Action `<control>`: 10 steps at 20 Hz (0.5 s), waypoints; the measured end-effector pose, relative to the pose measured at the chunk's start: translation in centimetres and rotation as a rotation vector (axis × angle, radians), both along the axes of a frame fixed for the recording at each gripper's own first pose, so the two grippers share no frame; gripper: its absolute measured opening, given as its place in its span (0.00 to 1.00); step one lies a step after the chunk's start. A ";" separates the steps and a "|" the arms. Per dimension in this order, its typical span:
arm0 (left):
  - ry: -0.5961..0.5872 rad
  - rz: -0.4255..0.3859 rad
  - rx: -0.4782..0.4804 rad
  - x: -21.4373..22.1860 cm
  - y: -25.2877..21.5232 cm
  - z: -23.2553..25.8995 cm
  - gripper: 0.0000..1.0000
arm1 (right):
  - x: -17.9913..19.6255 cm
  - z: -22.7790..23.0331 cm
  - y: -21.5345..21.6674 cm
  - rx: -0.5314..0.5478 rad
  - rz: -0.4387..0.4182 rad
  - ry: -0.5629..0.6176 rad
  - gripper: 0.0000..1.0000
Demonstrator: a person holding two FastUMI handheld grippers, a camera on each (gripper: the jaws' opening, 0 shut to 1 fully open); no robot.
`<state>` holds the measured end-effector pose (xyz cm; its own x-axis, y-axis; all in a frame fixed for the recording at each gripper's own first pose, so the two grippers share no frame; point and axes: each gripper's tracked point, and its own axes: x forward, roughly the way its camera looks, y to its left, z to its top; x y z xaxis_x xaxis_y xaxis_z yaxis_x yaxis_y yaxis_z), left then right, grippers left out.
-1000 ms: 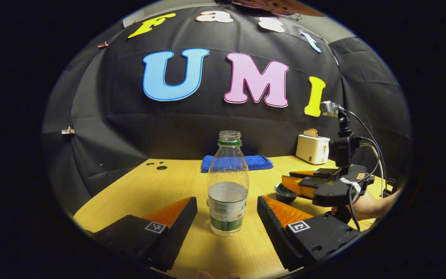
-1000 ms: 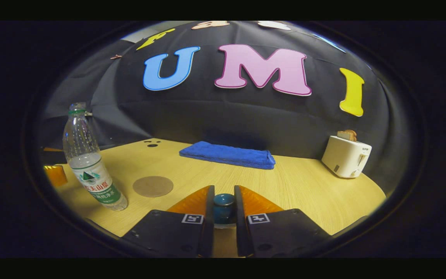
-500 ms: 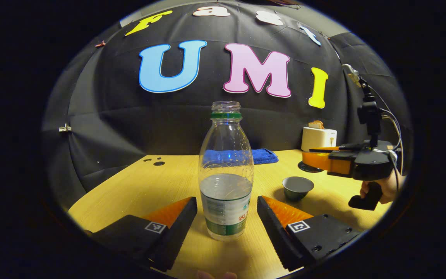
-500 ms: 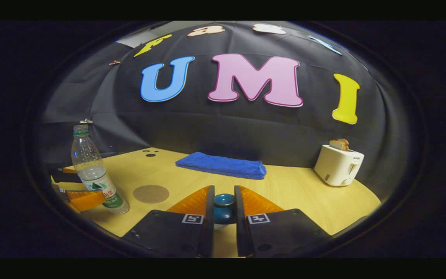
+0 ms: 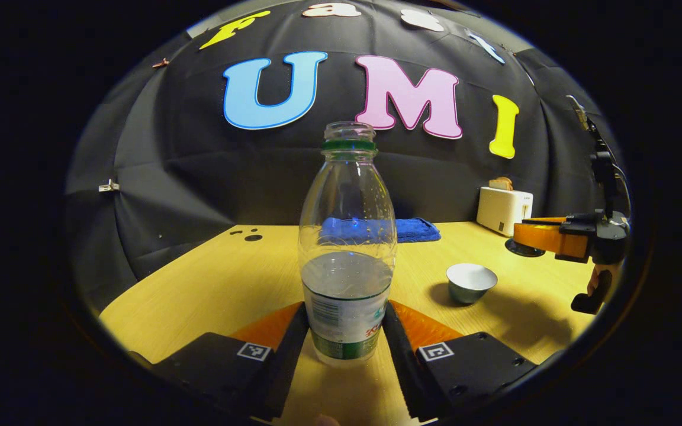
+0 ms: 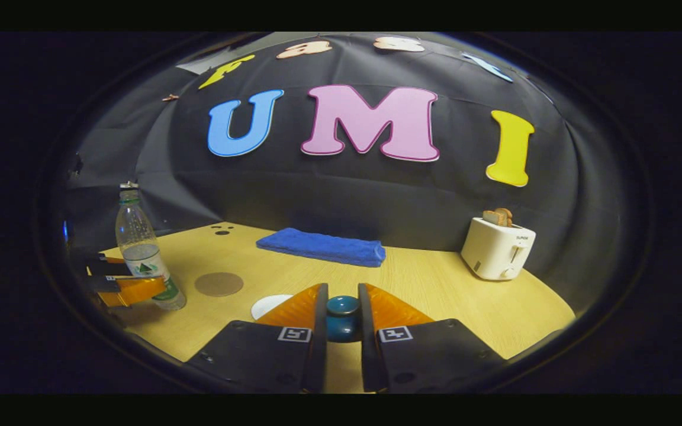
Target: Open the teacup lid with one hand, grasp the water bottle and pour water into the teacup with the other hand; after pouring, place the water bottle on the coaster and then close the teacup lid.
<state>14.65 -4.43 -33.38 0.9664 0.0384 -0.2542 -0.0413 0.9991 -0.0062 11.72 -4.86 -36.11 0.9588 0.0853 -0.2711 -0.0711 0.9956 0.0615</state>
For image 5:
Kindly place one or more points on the blue folded towel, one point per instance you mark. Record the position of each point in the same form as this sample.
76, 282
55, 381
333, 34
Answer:
418, 231

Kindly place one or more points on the black backdrop cloth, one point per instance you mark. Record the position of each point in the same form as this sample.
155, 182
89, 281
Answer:
199, 177

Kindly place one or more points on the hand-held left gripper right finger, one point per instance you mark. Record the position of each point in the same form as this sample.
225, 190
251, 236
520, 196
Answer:
403, 367

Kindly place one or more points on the white toaster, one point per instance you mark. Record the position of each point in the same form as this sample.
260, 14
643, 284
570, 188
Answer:
501, 210

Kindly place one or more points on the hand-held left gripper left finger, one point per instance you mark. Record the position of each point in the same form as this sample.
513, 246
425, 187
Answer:
285, 367

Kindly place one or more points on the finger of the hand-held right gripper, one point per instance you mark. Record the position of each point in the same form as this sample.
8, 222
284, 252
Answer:
548, 239
545, 220

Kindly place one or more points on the grey-blue teacup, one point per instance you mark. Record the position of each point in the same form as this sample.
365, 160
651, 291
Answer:
465, 291

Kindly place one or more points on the clear plastic water bottle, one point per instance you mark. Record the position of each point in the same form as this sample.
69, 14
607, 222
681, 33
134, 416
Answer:
347, 307

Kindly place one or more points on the copper-coloured clip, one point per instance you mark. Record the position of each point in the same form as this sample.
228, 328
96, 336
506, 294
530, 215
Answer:
161, 63

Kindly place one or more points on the toast slice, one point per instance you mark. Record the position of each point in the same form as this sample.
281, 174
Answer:
501, 184

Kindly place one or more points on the silver clip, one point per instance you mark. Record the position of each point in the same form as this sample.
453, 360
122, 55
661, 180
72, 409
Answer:
108, 187

